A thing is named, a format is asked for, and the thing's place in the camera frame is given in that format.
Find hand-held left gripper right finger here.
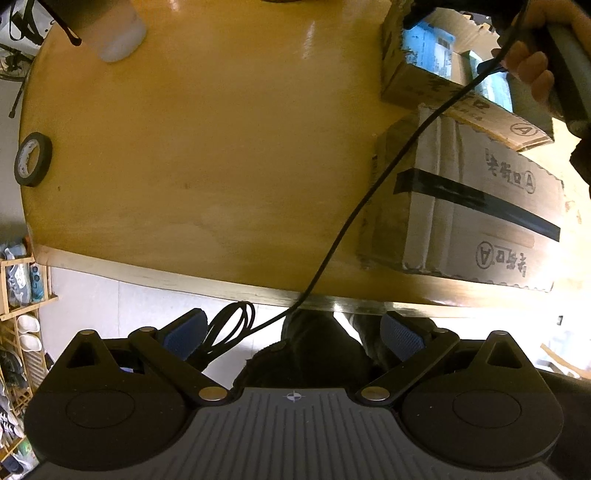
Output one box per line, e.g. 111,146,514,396
355,311,536,404

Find black cord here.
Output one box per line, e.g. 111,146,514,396
39,0,84,47

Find taped cardboard box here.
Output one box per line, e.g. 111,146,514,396
357,104,567,294

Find black tape roll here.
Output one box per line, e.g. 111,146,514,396
14,131,53,188

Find round wooden desktop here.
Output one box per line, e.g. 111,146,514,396
18,0,591,320

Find wooden shoe rack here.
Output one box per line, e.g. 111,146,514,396
0,240,60,467

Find white plastic cup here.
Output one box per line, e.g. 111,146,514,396
82,0,148,64

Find group of assorted shoes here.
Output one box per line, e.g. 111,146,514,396
0,244,49,467

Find small cardboard box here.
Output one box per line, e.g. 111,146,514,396
379,0,556,153

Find person's right hand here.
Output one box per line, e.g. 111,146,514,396
490,0,591,104

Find black standing fan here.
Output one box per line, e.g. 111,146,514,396
0,0,49,120

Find blue wet wipe packet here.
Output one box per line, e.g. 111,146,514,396
401,22,457,85
466,51,514,112

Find light wooden slat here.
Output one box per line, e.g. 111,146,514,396
540,342,583,380

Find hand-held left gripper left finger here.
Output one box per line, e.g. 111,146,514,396
65,308,230,404

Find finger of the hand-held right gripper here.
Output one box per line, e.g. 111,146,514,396
403,0,437,29

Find black cable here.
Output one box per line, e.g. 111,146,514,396
198,28,514,370

